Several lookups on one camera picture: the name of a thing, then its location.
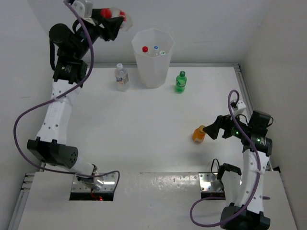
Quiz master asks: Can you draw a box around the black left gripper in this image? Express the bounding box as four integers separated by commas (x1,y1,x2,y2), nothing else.
72,9,122,59

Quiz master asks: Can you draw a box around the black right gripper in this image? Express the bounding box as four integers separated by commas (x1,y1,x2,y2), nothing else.
203,110,250,139

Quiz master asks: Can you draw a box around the orange juice bottle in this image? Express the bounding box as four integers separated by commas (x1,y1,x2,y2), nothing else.
192,125,206,144

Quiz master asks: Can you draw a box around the small red-cap red-label bottle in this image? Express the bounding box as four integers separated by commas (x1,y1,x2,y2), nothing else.
100,7,133,31

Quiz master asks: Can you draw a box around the tall red-cap red-label bottle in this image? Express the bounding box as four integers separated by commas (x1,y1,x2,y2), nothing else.
142,46,148,53

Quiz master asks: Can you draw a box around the white-cap clear labelled bottle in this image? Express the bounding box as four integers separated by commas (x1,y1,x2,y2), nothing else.
115,63,129,92

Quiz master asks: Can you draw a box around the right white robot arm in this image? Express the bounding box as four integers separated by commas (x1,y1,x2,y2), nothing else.
203,111,273,230

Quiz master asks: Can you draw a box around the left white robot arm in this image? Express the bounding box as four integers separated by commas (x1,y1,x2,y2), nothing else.
27,9,125,178

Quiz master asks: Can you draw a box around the white plastic bin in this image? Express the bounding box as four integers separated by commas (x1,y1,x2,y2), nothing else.
131,28,175,88

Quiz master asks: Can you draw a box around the green soda bottle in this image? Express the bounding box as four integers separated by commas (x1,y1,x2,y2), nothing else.
175,71,187,93

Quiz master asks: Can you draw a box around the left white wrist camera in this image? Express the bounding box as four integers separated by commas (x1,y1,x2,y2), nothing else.
71,0,93,18

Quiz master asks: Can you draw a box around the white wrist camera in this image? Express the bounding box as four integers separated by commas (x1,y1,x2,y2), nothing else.
71,0,93,18
230,100,246,117

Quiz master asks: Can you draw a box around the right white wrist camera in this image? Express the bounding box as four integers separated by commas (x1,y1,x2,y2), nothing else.
230,100,246,117

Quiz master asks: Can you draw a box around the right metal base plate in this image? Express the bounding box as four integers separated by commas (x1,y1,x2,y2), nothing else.
199,172,224,193

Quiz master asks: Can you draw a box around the metal base plate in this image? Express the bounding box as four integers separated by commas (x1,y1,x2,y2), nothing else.
199,172,224,193
71,173,116,193

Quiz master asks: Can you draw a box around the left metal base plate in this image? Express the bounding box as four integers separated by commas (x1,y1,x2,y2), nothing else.
71,173,116,193

